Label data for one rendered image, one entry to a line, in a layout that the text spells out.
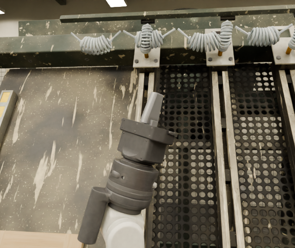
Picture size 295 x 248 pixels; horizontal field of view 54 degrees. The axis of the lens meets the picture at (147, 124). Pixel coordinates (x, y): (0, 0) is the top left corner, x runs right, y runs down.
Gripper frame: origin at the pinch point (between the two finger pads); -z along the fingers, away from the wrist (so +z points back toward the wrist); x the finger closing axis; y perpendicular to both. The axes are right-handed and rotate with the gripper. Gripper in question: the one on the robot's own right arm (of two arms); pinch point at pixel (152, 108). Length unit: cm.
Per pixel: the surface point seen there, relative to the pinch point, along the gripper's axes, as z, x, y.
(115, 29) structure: -46, 104, 54
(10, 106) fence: 11, 84, 4
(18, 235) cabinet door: 48, 47, 5
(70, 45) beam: -20, 75, 16
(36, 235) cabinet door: 46, 43, 8
